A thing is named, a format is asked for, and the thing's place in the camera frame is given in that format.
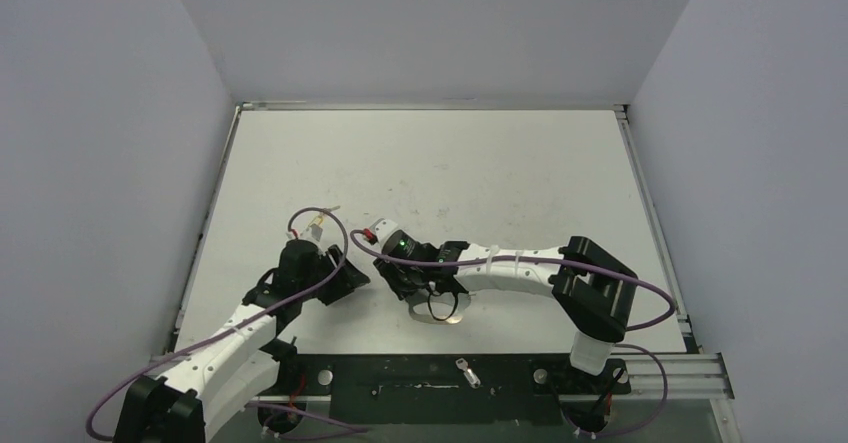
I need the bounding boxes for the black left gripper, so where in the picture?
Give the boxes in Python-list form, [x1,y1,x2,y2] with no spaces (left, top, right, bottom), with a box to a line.
[299,245,369,304]

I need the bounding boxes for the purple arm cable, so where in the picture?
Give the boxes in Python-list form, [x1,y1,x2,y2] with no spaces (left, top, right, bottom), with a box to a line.
[84,206,372,443]
[349,229,678,441]

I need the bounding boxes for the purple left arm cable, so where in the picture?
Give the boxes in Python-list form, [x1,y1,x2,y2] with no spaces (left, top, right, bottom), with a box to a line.
[84,206,372,443]

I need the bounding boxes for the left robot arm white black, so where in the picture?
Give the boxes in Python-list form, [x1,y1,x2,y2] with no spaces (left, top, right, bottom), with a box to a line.
[112,239,370,442]

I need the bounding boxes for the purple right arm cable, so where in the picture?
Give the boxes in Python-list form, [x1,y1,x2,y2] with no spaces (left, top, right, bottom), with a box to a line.
[349,229,678,441]

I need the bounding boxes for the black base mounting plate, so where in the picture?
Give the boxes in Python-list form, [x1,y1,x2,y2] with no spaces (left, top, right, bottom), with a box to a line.
[262,353,631,425]

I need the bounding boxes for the silver carabiner keyring with rings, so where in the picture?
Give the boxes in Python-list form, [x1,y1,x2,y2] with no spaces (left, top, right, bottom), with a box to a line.
[405,292,471,325]

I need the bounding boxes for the aluminium front rail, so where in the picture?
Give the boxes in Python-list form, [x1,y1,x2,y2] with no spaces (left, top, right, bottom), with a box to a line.
[255,351,733,403]

